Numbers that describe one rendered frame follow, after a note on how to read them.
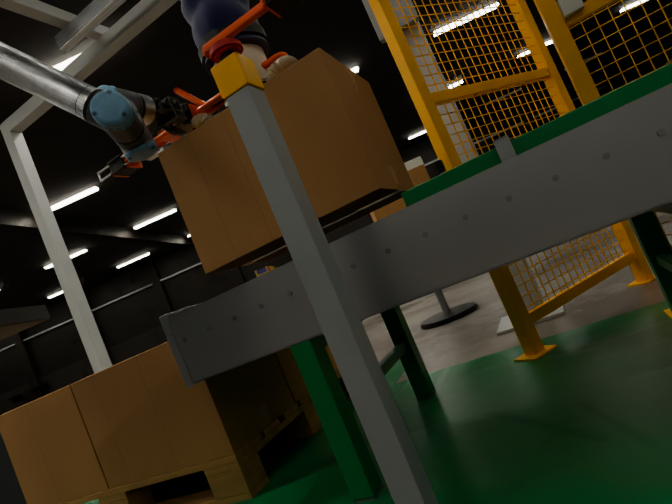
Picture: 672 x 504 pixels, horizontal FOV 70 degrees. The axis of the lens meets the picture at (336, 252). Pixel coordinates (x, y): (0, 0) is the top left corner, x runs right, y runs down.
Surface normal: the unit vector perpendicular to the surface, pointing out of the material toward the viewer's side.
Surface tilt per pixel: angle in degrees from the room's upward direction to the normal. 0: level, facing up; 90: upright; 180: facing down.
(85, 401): 90
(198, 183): 90
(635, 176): 90
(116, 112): 90
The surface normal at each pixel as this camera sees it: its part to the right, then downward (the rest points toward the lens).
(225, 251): -0.38, 0.10
